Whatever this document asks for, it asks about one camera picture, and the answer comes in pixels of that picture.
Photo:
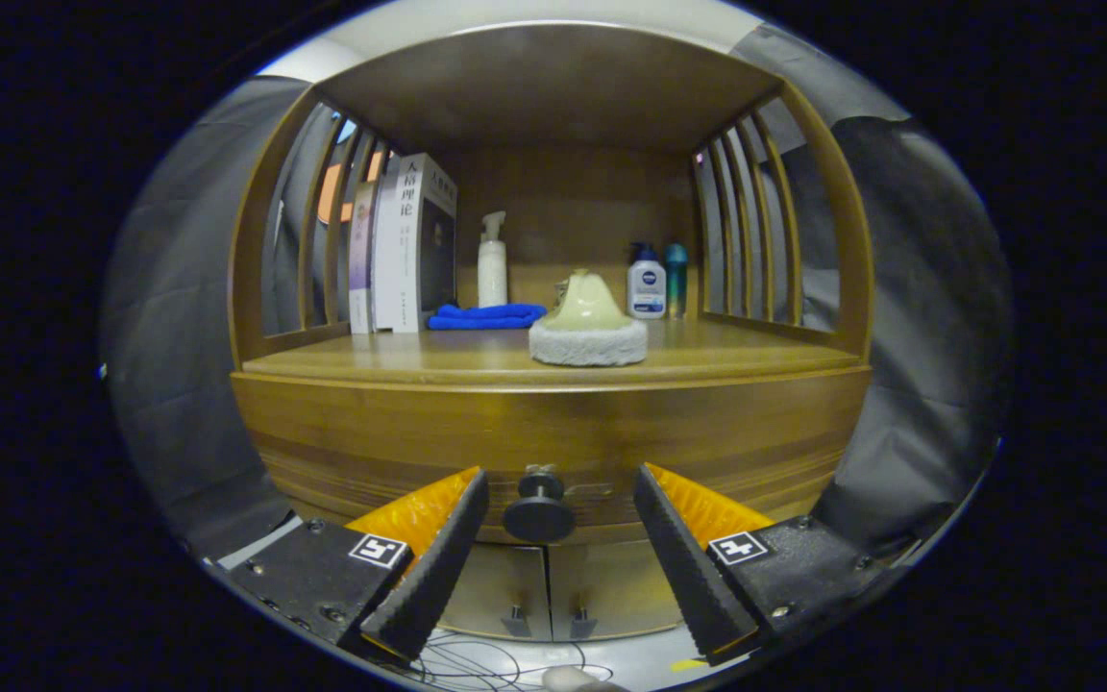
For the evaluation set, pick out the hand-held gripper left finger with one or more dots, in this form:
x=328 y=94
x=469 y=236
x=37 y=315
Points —
x=433 y=567

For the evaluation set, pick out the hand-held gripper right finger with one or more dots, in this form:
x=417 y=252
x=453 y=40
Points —
x=688 y=567

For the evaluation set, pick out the pale green fleece-based polishing pad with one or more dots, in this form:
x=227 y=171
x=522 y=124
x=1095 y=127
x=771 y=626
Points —
x=587 y=308

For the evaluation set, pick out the wooden cabinet door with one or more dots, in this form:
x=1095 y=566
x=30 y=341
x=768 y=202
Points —
x=611 y=577
x=505 y=577

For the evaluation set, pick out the wooden countertop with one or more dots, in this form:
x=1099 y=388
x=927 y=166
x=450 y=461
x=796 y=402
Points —
x=736 y=351

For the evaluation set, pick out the wooden cabinet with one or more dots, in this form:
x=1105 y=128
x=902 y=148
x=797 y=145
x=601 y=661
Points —
x=553 y=86

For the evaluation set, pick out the yellow tape piece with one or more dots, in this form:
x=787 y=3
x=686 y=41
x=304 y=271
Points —
x=688 y=664

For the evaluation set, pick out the blue folded cloth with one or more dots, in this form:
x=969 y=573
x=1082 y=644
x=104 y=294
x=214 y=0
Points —
x=486 y=317

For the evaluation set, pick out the white lotion bottle blue cap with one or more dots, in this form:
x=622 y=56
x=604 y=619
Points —
x=647 y=288

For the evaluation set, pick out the teal slim bottle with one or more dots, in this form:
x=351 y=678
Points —
x=676 y=284

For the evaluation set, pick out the white pump bottle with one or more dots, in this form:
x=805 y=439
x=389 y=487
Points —
x=492 y=274

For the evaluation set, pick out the beige lidded tea cup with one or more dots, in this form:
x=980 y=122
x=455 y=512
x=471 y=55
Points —
x=561 y=293

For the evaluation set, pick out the purple book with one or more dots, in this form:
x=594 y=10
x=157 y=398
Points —
x=362 y=264

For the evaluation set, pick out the thin white book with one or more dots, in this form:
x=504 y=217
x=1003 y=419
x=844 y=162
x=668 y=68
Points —
x=386 y=259

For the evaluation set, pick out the thick white book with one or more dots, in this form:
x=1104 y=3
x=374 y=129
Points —
x=424 y=250

